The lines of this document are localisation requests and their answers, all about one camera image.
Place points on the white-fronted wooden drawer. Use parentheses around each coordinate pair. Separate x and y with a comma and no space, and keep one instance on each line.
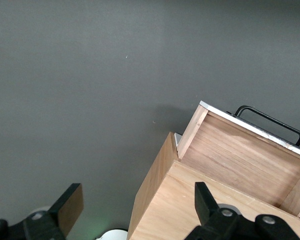
(240,160)

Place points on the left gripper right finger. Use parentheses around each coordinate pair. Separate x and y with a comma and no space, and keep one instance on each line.
(222,225)

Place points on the wooden drawer cabinet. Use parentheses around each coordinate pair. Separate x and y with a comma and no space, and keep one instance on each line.
(165,200)

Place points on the white panel with round notch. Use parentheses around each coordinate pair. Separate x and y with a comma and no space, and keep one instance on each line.
(177,140)

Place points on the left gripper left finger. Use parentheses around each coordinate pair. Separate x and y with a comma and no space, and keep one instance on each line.
(40,225)

